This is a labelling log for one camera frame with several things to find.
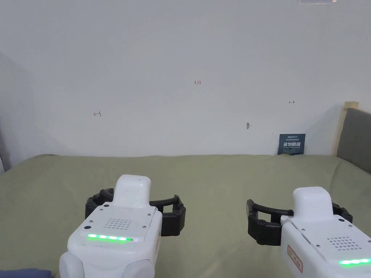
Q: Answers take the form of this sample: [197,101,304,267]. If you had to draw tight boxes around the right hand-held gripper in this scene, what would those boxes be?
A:
[246,186,371,278]

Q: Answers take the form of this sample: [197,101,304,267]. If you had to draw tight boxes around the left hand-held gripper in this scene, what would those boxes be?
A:
[59,174,186,278]

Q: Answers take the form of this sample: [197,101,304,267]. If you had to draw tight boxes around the dark blue printed card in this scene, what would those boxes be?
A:
[277,133,306,156]

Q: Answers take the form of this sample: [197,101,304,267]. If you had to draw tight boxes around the bed with pale green sheet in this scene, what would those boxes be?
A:
[0,154,371,278]

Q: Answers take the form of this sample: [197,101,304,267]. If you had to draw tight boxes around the grey padded headboard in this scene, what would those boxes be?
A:
[330,101,371,175]

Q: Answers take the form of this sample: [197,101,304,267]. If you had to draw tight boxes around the dark blue garment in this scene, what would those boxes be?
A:
[0,269,53,278]

